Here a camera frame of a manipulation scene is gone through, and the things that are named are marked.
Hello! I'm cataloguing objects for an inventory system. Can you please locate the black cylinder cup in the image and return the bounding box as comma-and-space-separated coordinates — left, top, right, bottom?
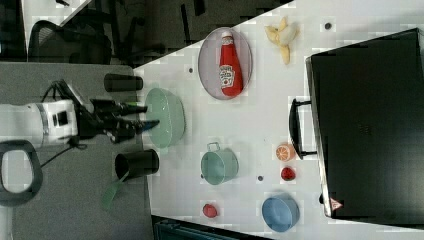
104, 73, 143, 92

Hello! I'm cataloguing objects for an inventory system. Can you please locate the blue cup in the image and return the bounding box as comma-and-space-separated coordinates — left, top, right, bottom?
262, 193, 300, 232

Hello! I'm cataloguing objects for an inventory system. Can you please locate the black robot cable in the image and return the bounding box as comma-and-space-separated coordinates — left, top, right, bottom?
40, 79, 88, 168

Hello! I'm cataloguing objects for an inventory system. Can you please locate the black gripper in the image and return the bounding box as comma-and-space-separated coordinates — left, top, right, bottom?
75, 99, 160, 144

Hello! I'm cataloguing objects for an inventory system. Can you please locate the red strawberry with leaves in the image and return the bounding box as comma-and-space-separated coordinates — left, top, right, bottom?
202, 204, 218, 218

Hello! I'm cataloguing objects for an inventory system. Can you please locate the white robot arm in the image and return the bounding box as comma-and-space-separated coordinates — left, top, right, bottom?
1, 100, 159, 207

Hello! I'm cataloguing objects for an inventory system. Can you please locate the black utensil holder cup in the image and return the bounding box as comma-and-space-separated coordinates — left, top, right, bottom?
114, 149, 160, 179

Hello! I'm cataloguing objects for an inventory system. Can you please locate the black office chair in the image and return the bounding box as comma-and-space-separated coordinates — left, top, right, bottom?
28, 20, 112, 65

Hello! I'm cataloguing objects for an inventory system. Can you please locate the green oval colander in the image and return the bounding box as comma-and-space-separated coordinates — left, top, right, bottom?
145, 88, 186, 148

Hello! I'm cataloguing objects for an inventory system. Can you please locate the orange slice toy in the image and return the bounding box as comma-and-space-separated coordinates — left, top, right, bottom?
276, 143, 296, 162

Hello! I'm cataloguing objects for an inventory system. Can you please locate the grey oval plate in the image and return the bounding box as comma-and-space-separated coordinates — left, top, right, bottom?
198, 27, 252, 100

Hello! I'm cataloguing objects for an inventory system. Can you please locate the green cup with handle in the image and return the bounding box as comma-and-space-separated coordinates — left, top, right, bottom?
201, 142, 239, 185

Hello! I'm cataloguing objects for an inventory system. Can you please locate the peeled banana toy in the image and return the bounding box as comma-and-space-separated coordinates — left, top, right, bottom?
264, 17, 300, 65

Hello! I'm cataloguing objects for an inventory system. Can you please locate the small red strawberry toy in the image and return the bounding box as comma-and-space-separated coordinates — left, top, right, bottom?
281, 167, 296, 181

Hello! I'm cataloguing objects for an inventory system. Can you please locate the green slotted spatula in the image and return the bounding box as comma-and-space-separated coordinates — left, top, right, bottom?
101, 172, 129, 210

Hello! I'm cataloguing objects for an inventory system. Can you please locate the black toaster oven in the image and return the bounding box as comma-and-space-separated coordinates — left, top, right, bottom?
305, 28, 424, 229

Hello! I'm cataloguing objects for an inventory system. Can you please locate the red ketchup bottle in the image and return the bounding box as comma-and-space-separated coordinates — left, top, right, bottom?
219, 31, 244, 97

